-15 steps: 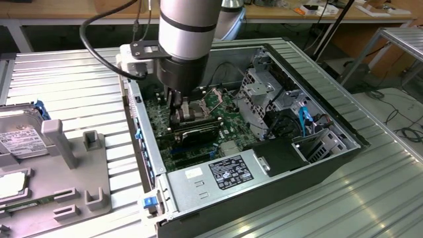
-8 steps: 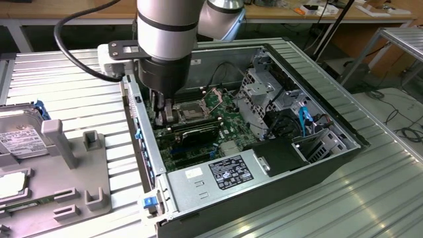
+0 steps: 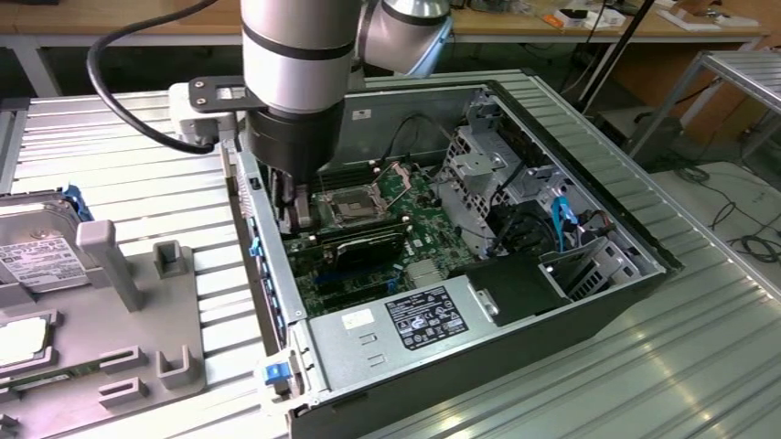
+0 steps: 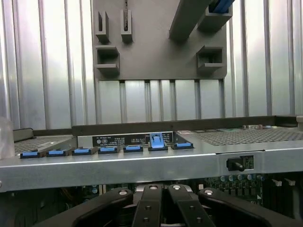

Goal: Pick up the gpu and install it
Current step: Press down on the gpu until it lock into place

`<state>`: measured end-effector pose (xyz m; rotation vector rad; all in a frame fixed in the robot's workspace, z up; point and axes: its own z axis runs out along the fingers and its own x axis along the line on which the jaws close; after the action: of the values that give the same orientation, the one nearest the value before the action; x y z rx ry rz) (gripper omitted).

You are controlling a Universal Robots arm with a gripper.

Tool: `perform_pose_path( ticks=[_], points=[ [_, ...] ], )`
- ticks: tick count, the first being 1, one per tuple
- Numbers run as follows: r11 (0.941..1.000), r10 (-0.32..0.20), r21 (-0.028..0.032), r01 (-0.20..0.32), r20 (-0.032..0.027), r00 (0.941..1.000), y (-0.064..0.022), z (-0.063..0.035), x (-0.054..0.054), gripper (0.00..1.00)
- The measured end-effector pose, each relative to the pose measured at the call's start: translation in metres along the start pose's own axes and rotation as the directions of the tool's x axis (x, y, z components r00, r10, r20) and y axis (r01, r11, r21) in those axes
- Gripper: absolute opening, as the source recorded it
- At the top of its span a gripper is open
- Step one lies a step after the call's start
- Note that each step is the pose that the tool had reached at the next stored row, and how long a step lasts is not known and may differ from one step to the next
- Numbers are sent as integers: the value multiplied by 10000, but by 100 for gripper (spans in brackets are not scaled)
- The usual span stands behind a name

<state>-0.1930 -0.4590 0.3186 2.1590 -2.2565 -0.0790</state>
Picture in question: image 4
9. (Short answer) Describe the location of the green motherboard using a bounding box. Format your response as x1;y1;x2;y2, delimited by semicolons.
59;174;303;213

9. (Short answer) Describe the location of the grey parts rack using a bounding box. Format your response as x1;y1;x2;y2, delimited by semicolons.
92;0;234;80

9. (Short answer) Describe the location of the hard disk with blue carrier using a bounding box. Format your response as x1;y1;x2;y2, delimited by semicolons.
208;0;236;14

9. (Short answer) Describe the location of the black case label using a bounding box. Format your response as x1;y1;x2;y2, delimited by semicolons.
91;134;175;149

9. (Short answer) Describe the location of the blue slot retention clip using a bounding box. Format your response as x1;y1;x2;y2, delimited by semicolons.
123;144;144;153
46;149;66;158
98;146;119;155
72;148;92;156
20;151;40;159
148;133;168;152
171;141;194;150

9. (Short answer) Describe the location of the green RAM stick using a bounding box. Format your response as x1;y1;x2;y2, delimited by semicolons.
123;0;130;31

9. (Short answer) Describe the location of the black chassis intrusion switch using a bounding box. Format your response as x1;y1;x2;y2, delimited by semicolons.
226;155;246;172

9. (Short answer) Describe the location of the black silver PC case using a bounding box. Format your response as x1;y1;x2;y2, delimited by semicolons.
0;114;303;227

